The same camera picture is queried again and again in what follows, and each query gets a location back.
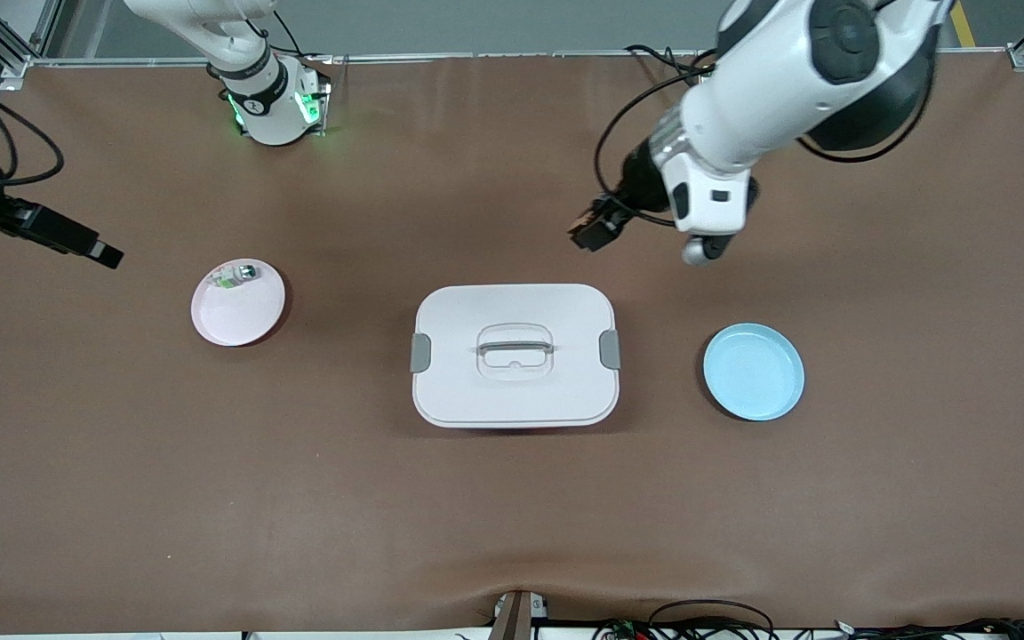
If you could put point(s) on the pink round plate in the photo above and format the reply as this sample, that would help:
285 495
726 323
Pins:
236 320

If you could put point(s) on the white lidded storage box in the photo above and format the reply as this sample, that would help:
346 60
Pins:
512 391

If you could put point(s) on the brown table cover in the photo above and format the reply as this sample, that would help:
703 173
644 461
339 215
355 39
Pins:
512 178

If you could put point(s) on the light blue round plate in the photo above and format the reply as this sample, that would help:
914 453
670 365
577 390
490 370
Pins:
752 373

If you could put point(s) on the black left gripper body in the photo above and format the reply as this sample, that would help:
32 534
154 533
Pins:
639 184

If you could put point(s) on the green push-button switch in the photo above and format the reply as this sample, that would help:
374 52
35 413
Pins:
245 272

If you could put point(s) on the aluminium frame rail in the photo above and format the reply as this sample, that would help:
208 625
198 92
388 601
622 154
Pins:
512 54

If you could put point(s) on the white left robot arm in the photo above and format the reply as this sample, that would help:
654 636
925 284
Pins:
788 71

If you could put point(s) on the metal camera bracket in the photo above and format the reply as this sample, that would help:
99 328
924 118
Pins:
512 618

